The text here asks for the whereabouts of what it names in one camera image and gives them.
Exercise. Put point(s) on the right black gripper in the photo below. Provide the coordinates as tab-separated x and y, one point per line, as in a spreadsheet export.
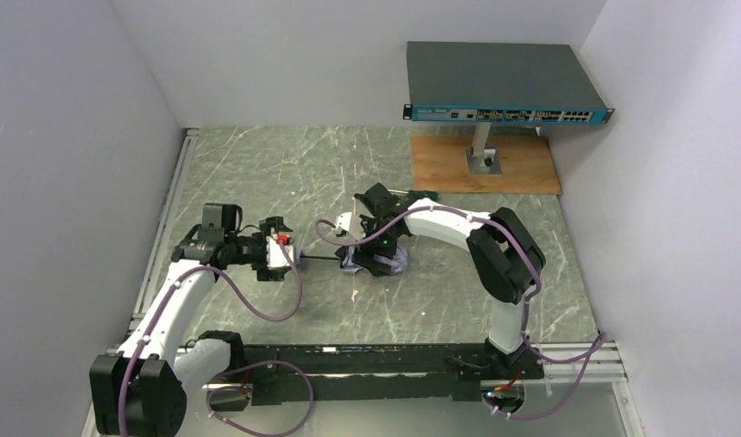
377	235

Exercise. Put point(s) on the lilac umbrella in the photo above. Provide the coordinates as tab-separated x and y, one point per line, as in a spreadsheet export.
351	262

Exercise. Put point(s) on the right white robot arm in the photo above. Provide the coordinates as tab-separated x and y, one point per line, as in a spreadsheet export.
504	254

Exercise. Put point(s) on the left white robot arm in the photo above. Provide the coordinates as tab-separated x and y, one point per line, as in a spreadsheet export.
142	388

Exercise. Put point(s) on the wooden base board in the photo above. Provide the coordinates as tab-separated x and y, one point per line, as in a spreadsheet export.
440	163

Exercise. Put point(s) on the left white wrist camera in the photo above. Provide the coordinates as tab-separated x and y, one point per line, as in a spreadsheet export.
281	252

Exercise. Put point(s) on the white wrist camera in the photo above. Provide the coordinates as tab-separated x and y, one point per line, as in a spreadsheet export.
281	252
344	224

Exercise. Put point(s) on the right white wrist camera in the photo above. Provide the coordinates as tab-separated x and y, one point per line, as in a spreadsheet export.
344	224

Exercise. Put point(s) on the metal stand post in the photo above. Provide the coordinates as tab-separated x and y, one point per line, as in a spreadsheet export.
483	159

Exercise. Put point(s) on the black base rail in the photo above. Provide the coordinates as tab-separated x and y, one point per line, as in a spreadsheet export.
279	373

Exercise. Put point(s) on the teal network switch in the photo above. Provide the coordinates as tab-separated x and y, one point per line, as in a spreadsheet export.
502	83

